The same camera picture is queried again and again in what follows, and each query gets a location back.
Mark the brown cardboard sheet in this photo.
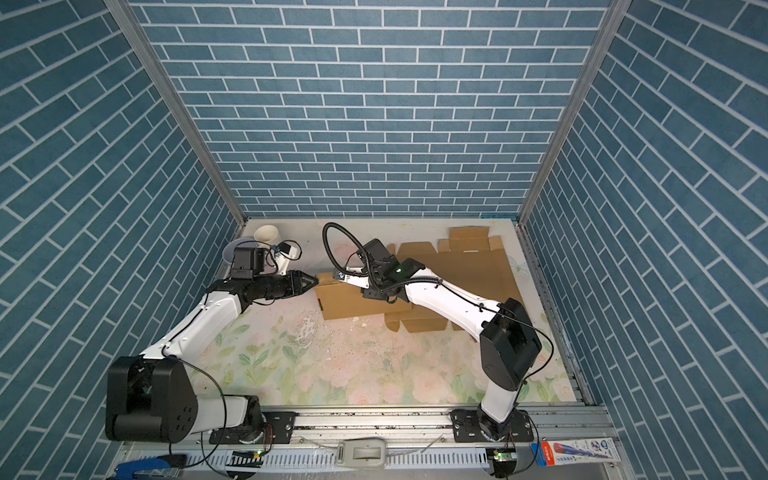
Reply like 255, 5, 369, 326
384, 226, 523, 333

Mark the brown cardboard box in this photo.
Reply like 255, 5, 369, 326
313, 273, 413, 320

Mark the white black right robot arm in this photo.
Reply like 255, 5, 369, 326
356, 239, 542, 441

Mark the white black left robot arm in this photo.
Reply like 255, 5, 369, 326
105, 240, 318, 444

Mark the white red blue tube box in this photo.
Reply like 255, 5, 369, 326
531, 438, 620, 467

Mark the white ceramic mug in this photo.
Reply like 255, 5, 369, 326
253, 224, 282, 245

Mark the lavender speckled ceramic cup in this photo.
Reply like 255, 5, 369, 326
221, 236, 259, 265

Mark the blue tool at bottom left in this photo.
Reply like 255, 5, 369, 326
110, 454, 187, 480

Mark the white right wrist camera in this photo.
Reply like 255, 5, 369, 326
333, 271, 370, 289

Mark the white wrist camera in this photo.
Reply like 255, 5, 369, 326
333, 271, 370, 289
273, 240, 303, 276

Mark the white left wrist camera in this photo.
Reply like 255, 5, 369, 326
273, 240, 303, 276

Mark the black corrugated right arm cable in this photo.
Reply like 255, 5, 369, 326
322, 221, 370, 277

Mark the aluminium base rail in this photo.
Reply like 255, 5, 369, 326
107, 404, 634, 479

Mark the grey metal corner post left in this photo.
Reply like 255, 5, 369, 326
104, 0, 248, 227

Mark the grey metal corner post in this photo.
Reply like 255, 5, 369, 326
104, 0, 248, 227
517, 0, 631, 225

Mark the grey metal corner post right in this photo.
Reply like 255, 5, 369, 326
517, 0, 631, 225

